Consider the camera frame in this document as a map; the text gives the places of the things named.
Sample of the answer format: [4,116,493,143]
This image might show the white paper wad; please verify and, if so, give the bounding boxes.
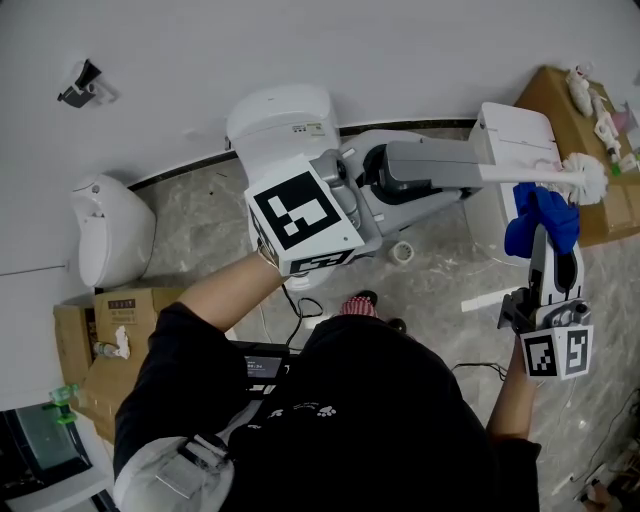
[113,325,132,360]

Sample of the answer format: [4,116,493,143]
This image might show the pink spray bottle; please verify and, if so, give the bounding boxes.
[612,102,639,134]

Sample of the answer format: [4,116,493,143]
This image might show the thin gold bracelet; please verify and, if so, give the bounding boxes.
[257,239,279,269]

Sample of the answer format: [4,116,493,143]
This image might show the white toilet brush grey handle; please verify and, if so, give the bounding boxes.
[377,140,610,206]

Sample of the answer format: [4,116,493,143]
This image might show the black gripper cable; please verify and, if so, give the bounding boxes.
[279,283,324,351]
[452,362,509,381]

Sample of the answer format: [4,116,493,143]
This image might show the person in black shirt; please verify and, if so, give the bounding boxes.
[113,302,542,512]

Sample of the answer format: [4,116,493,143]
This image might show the person's right forearm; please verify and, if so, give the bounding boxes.
[485,334,539,441]

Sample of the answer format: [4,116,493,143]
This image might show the white tankless toilet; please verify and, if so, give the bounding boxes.
[464,102,561,261]

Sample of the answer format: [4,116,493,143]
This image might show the black toilet paper holder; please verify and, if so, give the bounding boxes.
[56,58,119,109]

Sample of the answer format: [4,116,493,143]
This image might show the person's left forearm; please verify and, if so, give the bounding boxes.
[177,249,289,334]

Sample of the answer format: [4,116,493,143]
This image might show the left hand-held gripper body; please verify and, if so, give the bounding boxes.
[243,148,384,277]

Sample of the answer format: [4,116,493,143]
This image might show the large cardboard box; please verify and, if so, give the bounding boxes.
[514,65,640,249]

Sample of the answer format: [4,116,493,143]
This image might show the blue cleaning cloth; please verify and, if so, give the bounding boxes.
[503,182,581,260]

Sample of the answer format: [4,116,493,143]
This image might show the white bottle green cap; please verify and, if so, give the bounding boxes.
[609,152,640,176]

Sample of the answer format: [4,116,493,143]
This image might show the grey waist pouch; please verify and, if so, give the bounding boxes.
[113,399,236,512]

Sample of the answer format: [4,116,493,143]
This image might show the black floor cable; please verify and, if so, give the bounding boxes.
[574,389,640,481]

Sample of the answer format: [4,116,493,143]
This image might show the white elongated toilet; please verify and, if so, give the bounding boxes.
[225,84,344,294]

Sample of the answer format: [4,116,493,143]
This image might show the white wall-mounted urinal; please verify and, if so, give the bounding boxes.
[69,173,157,289]

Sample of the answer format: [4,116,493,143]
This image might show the red checked trousers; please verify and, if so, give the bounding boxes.
[339,294,379,317]

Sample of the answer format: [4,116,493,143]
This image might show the green plastic item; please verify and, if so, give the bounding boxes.
[42,383,81,426]

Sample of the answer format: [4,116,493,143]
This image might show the crumpled cardboard box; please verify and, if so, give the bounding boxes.
[53,287,186,444]

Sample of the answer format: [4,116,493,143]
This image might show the black waist-worn device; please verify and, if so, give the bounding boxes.
[227,340,291,396]

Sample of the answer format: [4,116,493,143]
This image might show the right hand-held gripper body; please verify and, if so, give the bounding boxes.
[498,287,595,382]

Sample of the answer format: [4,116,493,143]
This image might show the black framed panel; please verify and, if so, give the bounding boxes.
[0,404,94,501]

